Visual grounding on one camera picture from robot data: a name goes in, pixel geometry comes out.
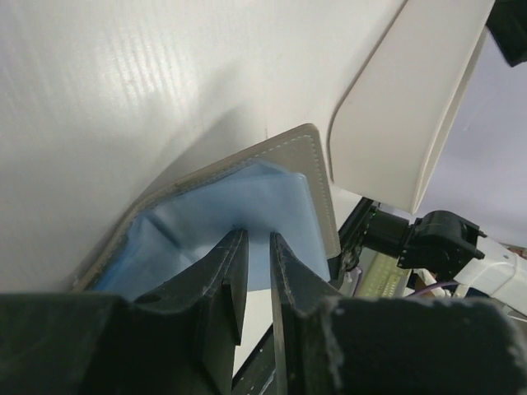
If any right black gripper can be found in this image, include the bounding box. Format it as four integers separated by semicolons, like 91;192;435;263
339;207;417;268

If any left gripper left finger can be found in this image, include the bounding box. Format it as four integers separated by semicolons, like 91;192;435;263
127;230;249;394

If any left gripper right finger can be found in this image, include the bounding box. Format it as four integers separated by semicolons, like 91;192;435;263
269;233;338;394

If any grey card holder wallet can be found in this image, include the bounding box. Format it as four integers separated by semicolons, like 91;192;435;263
77;123;341;300

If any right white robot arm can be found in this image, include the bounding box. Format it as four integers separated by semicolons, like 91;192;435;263
329;1;524;298

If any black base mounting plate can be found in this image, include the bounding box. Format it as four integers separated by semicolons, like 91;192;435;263
231;197;378;394

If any white plastic tray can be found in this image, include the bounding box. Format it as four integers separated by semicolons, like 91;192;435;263
329;1;493;213

